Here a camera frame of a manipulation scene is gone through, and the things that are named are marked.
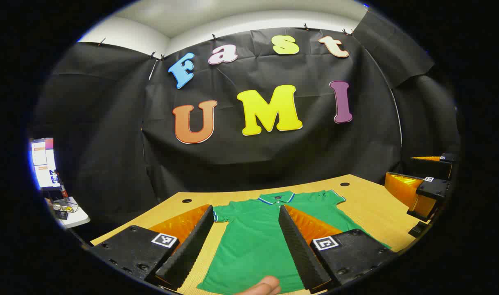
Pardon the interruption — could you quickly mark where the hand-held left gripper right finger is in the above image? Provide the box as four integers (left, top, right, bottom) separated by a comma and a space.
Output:
278, 204, 397, 293

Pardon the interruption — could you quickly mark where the black backdrop cloth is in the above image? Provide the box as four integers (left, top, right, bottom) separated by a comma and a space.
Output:
30, 8, 463, 242

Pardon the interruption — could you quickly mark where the white side table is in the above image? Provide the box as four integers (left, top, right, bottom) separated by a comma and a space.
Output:
49, 197, 91, 229

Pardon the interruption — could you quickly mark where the green T-shirt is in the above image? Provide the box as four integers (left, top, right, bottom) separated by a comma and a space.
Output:
197, 189, 393, 295

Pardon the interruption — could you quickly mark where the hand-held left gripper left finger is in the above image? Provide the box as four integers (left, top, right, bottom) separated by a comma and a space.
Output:
88, 204, 215, 291

